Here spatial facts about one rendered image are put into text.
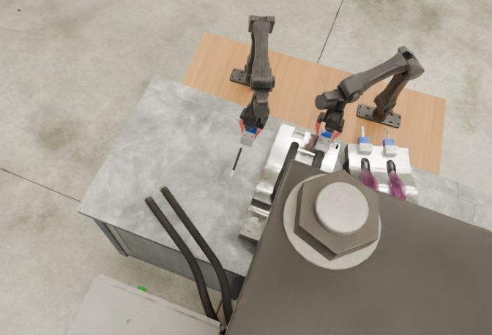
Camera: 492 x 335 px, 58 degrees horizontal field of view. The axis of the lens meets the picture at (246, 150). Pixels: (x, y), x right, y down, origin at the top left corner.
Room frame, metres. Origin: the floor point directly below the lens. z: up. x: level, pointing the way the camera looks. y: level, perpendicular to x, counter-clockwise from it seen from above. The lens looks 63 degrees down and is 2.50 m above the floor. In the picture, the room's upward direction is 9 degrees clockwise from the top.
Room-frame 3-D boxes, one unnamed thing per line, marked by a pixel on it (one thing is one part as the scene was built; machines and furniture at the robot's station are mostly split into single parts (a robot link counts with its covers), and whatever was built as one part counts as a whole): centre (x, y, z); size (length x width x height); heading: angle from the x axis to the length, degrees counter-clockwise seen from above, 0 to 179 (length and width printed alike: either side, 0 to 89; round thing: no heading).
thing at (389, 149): (0.97, -0.59, 0.86); 0.13 x 0.05 x 0.05; 5
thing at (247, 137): (0.88, -0.01, 0.94); 0.13 x 0.05 x 0.05; 168
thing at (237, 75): (1.21, 0.03, 0.84); 0.20 x 0.07 x 0.08; 82
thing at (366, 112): (1.13, -0.57, 0.84); 0.20 x 0.07 x 0.08; 82
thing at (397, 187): (0.70, -0.56, 0.90); 0.26 x 0.18 x 0.08; 5
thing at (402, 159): (0.69, -0.57, 0.86); 0.50 x 0.26 x 0.11; 5
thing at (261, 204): (0.69, -0.20, 0.87); 0.50 x 0.26 x 0.14; 168
